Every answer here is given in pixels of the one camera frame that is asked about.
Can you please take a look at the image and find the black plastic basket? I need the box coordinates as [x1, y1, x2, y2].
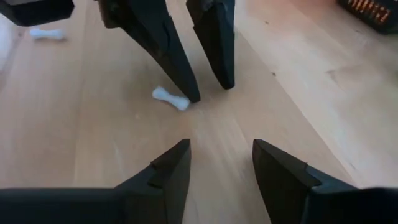
[337, 0, 398, 35]

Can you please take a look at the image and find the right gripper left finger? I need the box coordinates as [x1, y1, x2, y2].
[0, 139, 192, 224]

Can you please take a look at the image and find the white plastic bone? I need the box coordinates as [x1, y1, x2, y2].
[29, 27, 67, 42]
[151, 86, 191, 111]

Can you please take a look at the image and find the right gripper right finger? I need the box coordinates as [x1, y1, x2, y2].
[252, 139, 398, 224]

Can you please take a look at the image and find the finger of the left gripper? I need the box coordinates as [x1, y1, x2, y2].
[99, 0, 201, 103]
[186, 0, 236, 90]

